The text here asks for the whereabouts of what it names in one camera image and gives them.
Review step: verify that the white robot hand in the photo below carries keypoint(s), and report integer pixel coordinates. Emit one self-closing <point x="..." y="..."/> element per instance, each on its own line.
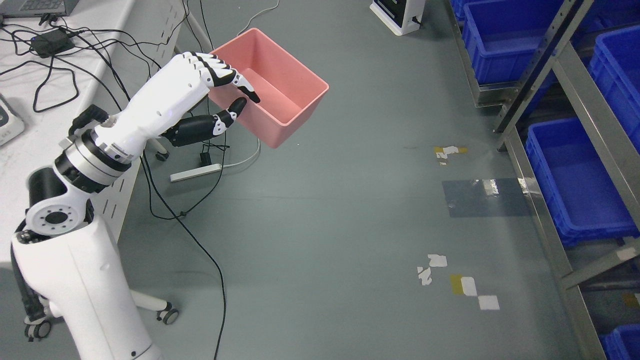
<point x="157" y="107"/>

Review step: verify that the blue bin upper right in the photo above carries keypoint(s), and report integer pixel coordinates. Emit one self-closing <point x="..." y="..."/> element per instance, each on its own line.
<point x="501" y="36"/>

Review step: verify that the white desk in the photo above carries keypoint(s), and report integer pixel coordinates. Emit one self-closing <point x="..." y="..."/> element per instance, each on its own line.
<point x="48" y="100"/>

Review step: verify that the black power adapter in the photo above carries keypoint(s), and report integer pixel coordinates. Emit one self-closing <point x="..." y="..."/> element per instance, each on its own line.
<point x="51" y="43"/>

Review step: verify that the stainless steel shelf rack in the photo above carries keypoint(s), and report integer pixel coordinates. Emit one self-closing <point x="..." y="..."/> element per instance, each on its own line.
<point x="566" y="74"/>

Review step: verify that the blue bin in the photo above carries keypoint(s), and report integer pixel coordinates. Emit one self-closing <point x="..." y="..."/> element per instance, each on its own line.
<point x="501" y="36"/>
<point x="583" y="201"/>

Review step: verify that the white device base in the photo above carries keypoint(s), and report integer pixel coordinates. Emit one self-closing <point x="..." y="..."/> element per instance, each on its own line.
<point x="402" y="17"/>

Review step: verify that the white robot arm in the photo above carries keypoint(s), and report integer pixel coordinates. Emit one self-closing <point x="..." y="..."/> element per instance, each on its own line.
<point x="73" y="261"/>

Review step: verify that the white power strip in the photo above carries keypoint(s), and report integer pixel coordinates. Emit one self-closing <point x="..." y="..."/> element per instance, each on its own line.
<point x="196" y="172"/>

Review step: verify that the blue bin middle right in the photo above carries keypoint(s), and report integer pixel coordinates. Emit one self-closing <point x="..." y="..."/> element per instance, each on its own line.
<point x="583" y="201"/>

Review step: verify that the pink plastic storage box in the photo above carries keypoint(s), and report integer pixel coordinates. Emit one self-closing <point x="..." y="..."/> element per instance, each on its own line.
<point x="289" y="91"/>

